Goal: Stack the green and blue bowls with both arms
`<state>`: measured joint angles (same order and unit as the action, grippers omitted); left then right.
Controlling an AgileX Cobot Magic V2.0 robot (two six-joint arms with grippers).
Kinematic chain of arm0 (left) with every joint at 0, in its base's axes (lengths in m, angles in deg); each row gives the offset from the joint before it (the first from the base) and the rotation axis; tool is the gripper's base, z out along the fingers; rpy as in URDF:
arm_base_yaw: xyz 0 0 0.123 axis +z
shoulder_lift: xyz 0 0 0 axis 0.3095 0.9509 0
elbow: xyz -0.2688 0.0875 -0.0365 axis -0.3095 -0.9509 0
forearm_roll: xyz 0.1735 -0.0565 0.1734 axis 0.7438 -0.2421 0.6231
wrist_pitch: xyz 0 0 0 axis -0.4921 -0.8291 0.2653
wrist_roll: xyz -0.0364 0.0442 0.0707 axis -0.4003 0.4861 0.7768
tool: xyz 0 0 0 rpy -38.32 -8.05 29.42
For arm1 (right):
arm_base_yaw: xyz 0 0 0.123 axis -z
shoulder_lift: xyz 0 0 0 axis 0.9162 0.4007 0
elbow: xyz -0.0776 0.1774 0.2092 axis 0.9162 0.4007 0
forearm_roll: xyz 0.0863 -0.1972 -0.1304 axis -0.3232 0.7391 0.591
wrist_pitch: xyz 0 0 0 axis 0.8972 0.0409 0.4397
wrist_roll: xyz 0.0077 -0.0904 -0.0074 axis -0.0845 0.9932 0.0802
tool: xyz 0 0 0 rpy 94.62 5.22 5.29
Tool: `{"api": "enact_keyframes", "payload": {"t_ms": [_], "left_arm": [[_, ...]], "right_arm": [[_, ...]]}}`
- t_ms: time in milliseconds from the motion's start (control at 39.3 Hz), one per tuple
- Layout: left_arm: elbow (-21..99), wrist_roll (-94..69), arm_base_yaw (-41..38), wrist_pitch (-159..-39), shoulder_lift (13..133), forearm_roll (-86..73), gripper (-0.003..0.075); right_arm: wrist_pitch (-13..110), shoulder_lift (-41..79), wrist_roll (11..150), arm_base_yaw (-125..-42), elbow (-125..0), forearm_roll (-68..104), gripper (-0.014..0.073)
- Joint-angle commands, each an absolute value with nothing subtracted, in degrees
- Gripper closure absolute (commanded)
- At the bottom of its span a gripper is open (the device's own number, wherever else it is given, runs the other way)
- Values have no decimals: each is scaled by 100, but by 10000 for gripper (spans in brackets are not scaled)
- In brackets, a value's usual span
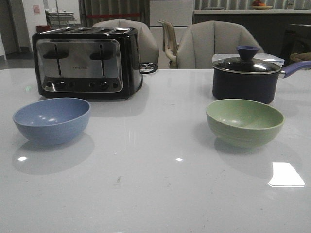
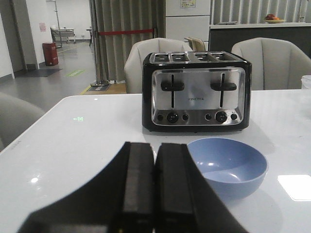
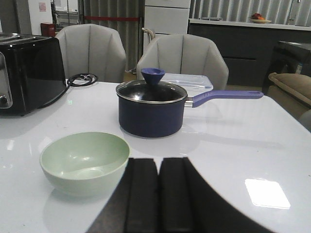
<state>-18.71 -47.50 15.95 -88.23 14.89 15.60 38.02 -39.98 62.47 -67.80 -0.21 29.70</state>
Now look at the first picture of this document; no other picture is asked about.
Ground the green bowl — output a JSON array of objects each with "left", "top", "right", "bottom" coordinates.
[{"left": 206, "top": 99, "right": 285, "bottom": 148}]

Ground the blue bowl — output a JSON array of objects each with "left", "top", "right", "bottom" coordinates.
[{"left": 13, "top": 98, "right": 90, "bottom": 145}]

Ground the beige chair left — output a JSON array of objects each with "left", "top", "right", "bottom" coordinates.
[{"left": 93, "top": 19, "right": 159, "bottom": 65}]

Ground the beige chair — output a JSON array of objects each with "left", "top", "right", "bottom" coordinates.
[
  {"left": 93, "top": 19, "right": 159, "bottom": 65},
  {"left": 176, "top": 20, "right": 264, "bottom": 69}
]

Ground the black and chrome toaster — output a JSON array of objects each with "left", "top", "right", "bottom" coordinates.
[{"left": 32, "top": 27, "right": 142, "bottom": 99}]

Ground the beige chair right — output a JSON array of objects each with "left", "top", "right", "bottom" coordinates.
[{"left": 176, "top": 20, "right": 264, "bottom": 69}]

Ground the dark blue saucepan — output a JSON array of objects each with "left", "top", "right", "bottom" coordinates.
[{"left": 212, "top": 61, "right": 311, "bottom": 104}]

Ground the glass pot lid blue knob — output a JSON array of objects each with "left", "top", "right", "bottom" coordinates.
[{"left": 212, "top": 46, "right": 280, "bottom": 74}]

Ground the white cabinet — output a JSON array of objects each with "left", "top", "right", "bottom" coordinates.
[{"left": 149, "top": 0, "right": 195, "bottom": 69}]

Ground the fruit bowl on counter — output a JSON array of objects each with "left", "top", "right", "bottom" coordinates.
[{"left": 250, "top": 0, "right": 273, "bottom": 10}]

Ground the black toaster power cord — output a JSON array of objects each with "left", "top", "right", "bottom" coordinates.
[{"left": 139, "top": 62, "right": 158, "bottom": 74}]

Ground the cream office chair frame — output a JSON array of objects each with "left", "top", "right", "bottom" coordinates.
[{"left": 158, "top": 20, "right": 178, "bottom": 68}]

